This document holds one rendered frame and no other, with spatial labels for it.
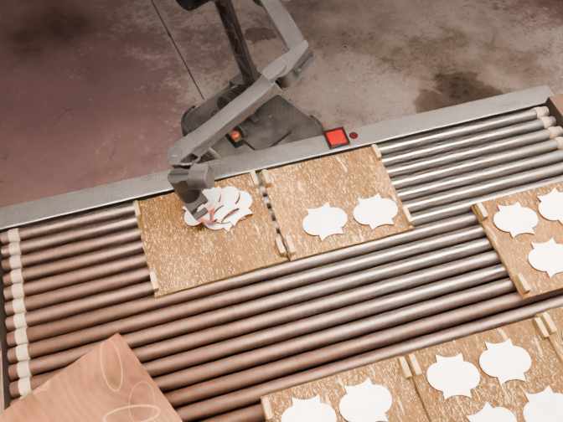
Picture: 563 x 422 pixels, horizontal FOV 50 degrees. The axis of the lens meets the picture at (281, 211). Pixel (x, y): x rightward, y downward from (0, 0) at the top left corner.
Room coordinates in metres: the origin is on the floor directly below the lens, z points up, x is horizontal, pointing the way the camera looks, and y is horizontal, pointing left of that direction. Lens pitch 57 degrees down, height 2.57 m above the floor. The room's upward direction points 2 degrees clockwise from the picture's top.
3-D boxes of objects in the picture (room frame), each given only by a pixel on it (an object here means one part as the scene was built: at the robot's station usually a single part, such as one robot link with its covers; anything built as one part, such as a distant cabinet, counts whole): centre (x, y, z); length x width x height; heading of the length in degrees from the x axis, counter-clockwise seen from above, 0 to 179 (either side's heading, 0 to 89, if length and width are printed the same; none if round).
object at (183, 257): (0.99, 0.23, 0.93); 0.41 x 0.35 x 0.02; 110
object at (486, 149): (1.16, -0.08, 0.90); 1.95 x 0.05 x 0.05; 108
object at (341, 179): (1.12, -0.17, 0.93); 0.41 x 0.35 x 0.02; 108
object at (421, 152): (1.21, -0.06, 0.90); 1.95 x 0.05 x 0.05; 108
